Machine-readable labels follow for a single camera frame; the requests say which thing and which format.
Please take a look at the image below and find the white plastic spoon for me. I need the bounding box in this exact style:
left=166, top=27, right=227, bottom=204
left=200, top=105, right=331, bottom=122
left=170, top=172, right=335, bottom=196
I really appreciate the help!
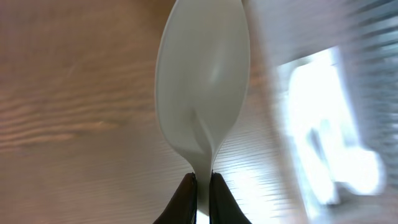
left=155, top=0, right=251, bottom=213

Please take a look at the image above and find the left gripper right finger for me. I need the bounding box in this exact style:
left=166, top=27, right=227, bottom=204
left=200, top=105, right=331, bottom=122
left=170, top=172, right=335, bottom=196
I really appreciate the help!
left=209, top=172, right=251, bottom=224

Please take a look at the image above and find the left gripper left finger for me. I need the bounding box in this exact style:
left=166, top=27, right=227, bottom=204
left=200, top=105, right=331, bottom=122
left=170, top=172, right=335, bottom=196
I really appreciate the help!
left=154, top=172, right=198, bottom=224

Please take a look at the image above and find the clear plastic basket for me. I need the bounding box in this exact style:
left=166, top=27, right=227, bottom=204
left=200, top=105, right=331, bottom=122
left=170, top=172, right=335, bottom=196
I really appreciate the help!
left=248, top=0, right=397, bottom=223

